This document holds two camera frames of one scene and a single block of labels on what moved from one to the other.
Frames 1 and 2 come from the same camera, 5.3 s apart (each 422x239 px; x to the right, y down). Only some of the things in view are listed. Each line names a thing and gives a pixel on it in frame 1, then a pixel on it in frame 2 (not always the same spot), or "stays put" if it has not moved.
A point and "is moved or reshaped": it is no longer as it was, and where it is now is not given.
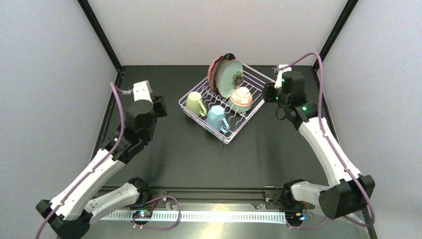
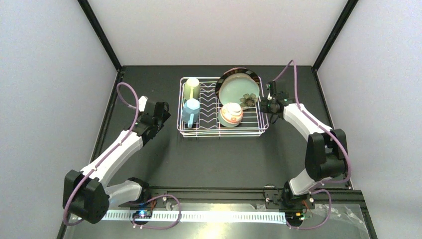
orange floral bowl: x=241 y=96 to x=231 y=112
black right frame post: x=343 y=17 stays put
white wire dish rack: x=224 y=117 is moved or reshaped
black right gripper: x=269 y=93 to x=275 y=93
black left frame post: x=99 y=34 stays put
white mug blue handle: x=215 y=120 to x=190 y=111
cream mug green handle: x=194 y=106 to x=191 y=88
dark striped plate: x=229 y=56 to x=229 y=72
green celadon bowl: x=238 y=108 to x=224 y=123
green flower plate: x=229 y=74 to x=239 y=88
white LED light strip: x=199 y=216 stays put
